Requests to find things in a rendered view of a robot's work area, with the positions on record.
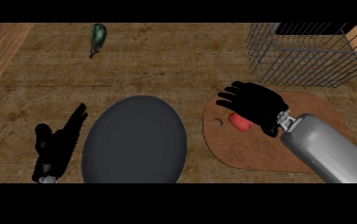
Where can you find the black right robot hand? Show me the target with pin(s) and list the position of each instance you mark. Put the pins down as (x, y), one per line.
(258, 103)

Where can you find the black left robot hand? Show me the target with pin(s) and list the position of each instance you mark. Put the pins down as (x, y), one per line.
(59, 142)

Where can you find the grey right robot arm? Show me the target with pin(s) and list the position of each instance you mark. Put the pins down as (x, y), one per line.
(320, 147)

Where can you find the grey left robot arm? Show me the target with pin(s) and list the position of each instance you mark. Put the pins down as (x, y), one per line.
(47, 179)

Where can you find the red bell pepper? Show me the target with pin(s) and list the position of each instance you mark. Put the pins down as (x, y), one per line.
(240, 123)

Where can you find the brown wooden cutting board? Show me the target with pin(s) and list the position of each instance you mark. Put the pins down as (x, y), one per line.
(274, 136)

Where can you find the dark grey round plate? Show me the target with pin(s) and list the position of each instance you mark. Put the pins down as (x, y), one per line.
(134, 141)

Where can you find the dark green eggplant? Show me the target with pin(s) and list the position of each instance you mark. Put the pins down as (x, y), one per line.
(97, 38)

